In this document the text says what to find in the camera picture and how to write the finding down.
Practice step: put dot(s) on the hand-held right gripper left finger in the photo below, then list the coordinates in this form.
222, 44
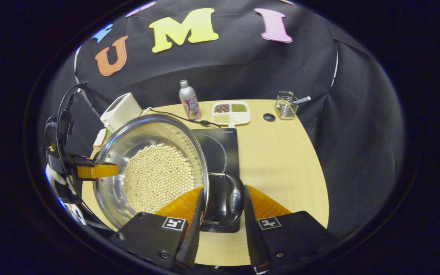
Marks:
195, 236

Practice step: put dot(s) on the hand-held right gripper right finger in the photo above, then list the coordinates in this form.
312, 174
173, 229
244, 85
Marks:
252, 236

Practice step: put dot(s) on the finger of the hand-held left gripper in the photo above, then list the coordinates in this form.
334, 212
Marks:
97, 170

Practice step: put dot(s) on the stainless steel pot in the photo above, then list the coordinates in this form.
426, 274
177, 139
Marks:
128, 141

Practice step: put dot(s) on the black induction cooktop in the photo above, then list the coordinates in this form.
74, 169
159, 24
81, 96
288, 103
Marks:
220, 145

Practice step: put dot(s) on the white toaster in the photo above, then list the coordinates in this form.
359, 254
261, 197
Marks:
122, 110

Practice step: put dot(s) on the pile of soybeans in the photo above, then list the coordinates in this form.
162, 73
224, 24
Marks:
158, 175

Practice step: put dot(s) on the silver drink bottle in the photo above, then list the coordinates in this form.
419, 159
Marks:
190, 103

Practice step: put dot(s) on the black table grommet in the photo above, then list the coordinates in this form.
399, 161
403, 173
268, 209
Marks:
269, 117

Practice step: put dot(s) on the white divided bean tray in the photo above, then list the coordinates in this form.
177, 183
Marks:
230, 113

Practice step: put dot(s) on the black backdrop cloth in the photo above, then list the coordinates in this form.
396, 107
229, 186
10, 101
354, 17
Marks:
242, 68

